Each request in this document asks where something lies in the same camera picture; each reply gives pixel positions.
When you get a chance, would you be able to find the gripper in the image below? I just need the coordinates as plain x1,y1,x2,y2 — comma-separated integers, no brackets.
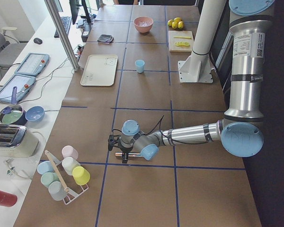
119,142,133,163

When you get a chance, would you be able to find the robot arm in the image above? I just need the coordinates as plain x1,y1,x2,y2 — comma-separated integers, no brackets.
108,0,275,163

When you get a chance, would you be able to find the yellow cup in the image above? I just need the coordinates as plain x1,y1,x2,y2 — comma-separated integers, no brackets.
72,166,90,185

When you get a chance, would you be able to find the white cup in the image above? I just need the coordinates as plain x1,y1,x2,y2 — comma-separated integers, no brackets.
62,157,81,176

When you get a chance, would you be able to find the pink cup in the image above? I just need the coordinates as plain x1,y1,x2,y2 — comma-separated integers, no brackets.
62,145,79,160

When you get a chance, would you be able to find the white cup rack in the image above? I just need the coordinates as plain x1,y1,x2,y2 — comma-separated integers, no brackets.
44,150,89,205

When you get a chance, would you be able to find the grey blue cup on rack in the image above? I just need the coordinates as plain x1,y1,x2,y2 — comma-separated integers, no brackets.
48,181,67,201

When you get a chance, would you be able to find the green cup on rack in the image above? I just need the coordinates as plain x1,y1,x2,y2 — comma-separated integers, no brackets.
41,172,59,188

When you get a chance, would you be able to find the light blue cup on rack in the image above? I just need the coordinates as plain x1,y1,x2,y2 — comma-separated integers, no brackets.
37,160,54,175

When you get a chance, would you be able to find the pile of ice cubes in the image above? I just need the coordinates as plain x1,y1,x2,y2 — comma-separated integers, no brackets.
137,21,149,27

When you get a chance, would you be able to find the cream bear tray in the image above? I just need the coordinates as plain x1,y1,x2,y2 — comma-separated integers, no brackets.
80,54,118,87

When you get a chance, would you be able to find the blue bowl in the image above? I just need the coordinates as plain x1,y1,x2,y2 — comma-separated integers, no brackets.
25,106,45,122

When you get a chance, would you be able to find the cream toaster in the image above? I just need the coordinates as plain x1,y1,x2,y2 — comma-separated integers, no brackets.
0,124,39,158

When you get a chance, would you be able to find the blue saucepan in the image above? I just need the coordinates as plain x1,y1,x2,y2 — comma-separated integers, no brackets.
0,87,27,125

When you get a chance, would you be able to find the folded grey cloth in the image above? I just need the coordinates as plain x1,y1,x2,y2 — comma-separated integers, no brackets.
97,34,114,44

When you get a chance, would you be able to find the teach pendant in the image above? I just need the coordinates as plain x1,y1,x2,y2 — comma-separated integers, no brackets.
0,74,36,103
15,52,50,77

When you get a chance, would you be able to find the lemon slices row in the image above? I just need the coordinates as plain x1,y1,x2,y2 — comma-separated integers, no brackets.
174,41,190,47

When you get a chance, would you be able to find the wooden cutting board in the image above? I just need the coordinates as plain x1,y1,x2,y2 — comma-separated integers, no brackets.
168,31,194,52

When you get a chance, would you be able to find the red bottle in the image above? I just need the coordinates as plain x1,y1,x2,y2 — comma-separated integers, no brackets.
0,190,18,207

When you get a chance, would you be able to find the yellow plastic knife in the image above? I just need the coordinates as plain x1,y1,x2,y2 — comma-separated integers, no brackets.
174,36,192,39

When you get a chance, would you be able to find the pink bowl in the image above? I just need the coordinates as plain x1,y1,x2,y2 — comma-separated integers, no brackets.
133,17,153,34

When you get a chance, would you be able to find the yellow lemon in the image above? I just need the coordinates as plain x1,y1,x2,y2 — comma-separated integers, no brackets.
177,21,184,30
174,17,182,23
168,19,173,26
171,21,178,29

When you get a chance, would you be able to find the computer mouse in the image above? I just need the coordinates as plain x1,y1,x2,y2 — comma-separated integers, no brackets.
33,38,43,44

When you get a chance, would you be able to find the black keyboard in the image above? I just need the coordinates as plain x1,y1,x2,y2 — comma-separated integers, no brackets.
60,16,72,35

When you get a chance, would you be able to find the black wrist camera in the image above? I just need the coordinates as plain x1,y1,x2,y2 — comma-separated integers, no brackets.
108,134,120,151

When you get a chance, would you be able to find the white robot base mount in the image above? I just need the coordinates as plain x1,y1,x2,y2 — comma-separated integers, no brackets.
178,0,213,83

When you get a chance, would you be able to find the aluminium frame post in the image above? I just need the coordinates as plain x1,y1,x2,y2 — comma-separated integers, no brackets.
44,0,80,72

